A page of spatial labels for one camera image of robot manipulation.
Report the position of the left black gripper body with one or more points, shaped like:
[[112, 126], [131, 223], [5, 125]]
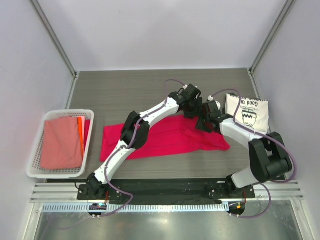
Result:
[[194, 107]]

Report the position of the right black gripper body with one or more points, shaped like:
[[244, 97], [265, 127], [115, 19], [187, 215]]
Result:
[[202, 123]]

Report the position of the magenta pink t shirt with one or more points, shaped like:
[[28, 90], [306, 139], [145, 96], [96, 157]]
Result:
[[178, 135]]

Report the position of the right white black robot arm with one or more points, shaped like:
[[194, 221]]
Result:
[[268, 157]]

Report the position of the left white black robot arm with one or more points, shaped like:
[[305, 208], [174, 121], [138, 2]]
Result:
[[135, 133]]

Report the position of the white printed folded t shirt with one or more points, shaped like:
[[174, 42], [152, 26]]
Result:
[[253, 113]]

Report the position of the dark pink t shirt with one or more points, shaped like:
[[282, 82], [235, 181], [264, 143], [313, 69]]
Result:
[[87, 123]]

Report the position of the orange t shirt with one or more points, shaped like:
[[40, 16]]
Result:
[[81, 125]]

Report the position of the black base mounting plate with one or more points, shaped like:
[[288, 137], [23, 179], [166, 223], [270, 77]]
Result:
[[181, 191]]

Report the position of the salmon pink t shirt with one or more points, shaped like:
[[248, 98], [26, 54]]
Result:
[[61, 147]]

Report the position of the white plastic laundry basket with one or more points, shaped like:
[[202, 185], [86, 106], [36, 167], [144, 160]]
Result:
[[34, 169]]

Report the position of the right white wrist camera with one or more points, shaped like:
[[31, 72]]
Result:
[[211, 99]]

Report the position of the right aluminium frame post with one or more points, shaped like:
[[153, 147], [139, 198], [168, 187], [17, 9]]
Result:
[[280, 19]]

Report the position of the aluminium frame post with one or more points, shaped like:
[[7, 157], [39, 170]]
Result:
[[53, 36], [280, 19]]

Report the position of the left aluminium frame post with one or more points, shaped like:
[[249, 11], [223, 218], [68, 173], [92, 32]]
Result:
[[53, 36]]

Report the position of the white slotted cable duct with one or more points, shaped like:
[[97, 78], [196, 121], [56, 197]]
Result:
[[89, 207]]

